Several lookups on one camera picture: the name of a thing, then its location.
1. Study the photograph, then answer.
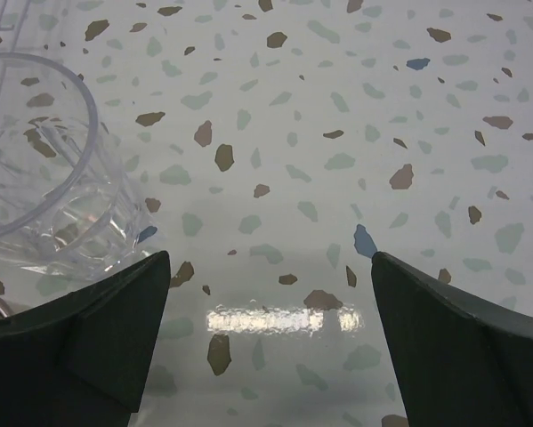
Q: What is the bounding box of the clear faceted glass cup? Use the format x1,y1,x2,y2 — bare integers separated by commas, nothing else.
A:
0,52,157,281

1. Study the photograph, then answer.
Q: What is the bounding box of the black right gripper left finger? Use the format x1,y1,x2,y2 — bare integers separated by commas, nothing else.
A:
0,251,171,426

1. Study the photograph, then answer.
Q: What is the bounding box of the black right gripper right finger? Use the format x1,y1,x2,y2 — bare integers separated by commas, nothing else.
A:
371,252,533,426

